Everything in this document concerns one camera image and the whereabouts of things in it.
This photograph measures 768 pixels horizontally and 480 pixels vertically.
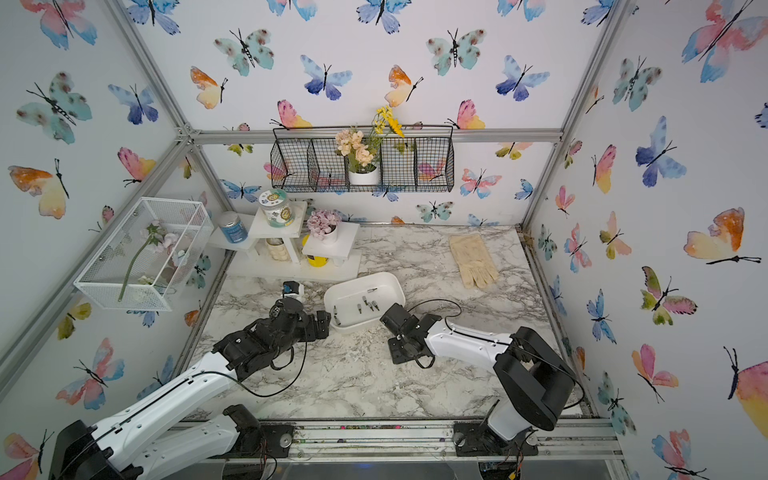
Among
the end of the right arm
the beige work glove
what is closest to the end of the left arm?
the end of the right arm

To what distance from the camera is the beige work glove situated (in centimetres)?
106

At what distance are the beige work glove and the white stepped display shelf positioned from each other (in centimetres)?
38

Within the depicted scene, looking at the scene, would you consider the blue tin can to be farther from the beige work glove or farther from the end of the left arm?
the beige work glove

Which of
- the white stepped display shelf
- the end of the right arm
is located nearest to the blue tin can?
the white stepped display shelf

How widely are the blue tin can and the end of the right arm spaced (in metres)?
0.55

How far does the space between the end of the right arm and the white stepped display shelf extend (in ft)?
1.01

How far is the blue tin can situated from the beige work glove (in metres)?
0.73

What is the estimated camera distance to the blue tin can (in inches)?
35.7

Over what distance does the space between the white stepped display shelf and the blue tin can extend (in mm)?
14
